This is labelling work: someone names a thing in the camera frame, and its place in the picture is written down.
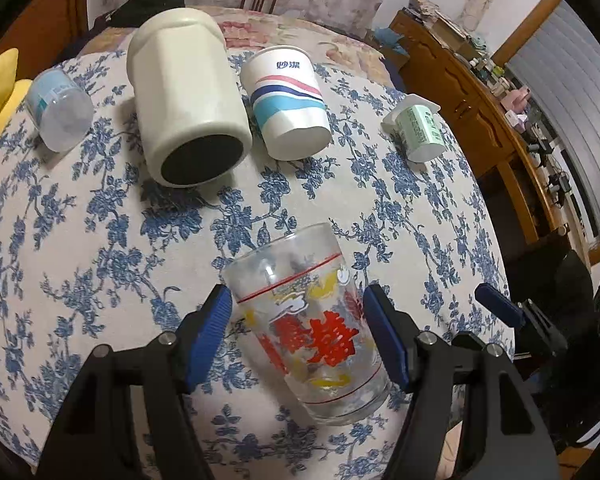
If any grey window blind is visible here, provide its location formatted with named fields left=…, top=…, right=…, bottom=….
left=507, top=1, right=600, bottom=242

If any small clear plastic cup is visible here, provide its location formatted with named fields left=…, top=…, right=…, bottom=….
left=24, top=68, right=94, bottom=153

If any printed clear glass cup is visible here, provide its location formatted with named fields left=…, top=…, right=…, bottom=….
left=222, top=223, right=389, bottom=426

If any green yogurt cup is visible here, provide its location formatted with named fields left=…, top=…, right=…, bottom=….
left=381, top=93, right=446, bottom=164

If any cream ceramic mug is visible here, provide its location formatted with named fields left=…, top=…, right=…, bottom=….
left=126, top=8, right=252, bottom=188

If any blue cloth on box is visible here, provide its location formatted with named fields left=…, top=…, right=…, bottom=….
left=373, top=27, right=407, bottom=55

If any pink floral blanket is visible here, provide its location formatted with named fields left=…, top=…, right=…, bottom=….
left=76, top=5, right=394, bottom=89

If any wooden sideboard cabinet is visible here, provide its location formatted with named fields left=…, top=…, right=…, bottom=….
left=390, top=10, right=591, bottom=266

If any black bag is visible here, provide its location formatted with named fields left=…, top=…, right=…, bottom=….
left=94, top=0, right=185, bottom=30

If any striped white paper cup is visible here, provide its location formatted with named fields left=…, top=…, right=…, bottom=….
left=240, top=46, right=332, bottom=162

